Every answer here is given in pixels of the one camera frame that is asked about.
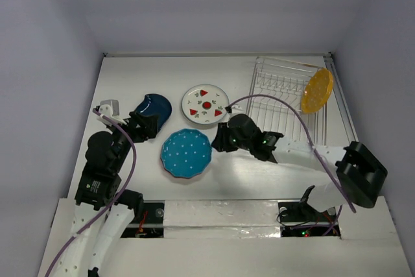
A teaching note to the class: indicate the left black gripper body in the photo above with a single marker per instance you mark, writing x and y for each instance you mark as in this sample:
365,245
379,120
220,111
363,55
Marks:
138,132

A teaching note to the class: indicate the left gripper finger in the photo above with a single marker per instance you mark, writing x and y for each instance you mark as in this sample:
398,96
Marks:
151,125
138,118

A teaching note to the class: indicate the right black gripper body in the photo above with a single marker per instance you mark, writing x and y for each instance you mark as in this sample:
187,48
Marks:
222,137

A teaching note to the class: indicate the dark blue plate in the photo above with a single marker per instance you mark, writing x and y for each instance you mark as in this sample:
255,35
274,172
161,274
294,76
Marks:
153,104

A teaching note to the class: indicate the teal blue plate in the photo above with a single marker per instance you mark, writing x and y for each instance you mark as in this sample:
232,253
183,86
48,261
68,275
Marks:
187,142

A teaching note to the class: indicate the white patterned plate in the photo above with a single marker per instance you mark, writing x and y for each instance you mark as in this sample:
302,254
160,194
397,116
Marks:
204,89

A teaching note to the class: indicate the yellow plate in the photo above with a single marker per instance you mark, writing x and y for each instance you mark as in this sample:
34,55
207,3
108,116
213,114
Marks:
317,91

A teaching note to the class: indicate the pink and cream plate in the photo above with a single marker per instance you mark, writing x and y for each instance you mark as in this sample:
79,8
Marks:
223,118

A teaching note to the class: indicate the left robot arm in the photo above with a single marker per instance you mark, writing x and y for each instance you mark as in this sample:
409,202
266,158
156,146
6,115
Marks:
104,207

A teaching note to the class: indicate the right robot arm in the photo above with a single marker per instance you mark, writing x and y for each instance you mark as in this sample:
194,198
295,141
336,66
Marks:
356,175

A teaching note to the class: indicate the silver foil strip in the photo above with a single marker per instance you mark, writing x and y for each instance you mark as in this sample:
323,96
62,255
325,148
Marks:
221,219

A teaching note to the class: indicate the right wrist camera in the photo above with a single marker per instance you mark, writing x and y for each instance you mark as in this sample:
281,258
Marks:
234,110

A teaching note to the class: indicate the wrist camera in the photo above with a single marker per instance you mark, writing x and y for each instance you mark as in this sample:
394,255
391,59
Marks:
108,112
234,110

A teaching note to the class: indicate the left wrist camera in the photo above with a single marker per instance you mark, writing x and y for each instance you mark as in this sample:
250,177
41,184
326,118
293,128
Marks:
108,112

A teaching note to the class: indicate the wire dish rack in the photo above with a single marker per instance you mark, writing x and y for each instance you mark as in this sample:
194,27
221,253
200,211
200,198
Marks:
285,80

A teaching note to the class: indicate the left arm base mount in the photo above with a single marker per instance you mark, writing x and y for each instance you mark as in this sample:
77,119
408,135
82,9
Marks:
149,224

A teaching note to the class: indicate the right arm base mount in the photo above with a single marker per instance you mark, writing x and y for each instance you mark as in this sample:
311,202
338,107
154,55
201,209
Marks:
297,221

